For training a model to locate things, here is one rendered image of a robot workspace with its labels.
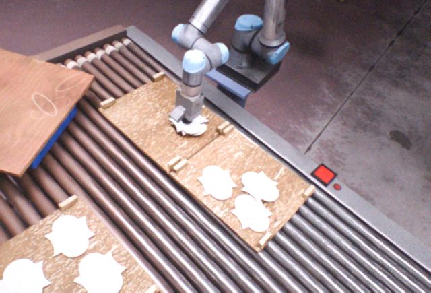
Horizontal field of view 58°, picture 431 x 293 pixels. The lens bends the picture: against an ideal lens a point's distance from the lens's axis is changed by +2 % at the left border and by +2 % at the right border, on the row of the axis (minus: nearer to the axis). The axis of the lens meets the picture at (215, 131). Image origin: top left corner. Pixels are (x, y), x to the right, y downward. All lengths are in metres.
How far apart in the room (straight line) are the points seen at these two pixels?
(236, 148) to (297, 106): 1.75
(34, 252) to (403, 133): 2.84
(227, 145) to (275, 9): 0.55
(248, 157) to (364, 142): 1.80
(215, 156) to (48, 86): 0.67
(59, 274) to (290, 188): 0.80
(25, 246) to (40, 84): 0.60
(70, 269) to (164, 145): 0.54
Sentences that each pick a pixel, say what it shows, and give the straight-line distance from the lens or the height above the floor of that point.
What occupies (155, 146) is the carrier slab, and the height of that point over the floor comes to 0.94.
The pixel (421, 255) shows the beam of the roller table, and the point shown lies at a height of 0.92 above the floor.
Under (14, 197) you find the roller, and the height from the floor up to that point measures 0.92.
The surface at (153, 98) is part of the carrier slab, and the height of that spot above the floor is 0.94.
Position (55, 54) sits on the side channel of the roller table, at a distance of 1.87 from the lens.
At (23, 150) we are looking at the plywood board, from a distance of 1.38.
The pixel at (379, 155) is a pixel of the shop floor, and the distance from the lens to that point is 3.15.
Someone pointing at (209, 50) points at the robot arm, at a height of 1.27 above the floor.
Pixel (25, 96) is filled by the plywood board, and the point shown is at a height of 1.04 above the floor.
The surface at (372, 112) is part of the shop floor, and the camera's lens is 3.47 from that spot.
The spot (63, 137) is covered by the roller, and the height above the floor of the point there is 0.92.
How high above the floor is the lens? 2.07
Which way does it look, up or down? 47 degrees down
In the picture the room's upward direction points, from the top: 12 degrees clockwise
